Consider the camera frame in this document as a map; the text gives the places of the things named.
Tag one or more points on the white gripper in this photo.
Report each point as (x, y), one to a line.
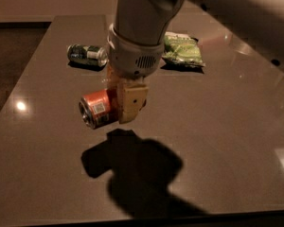
(133, 61)

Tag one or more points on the red coke can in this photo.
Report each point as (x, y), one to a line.
(99, 108)

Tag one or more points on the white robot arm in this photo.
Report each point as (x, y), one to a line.
(136, 39)

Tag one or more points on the green soda can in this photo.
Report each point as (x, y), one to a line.
(87, 54)

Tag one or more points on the green chip bag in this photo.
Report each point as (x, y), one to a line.
(182, 50)

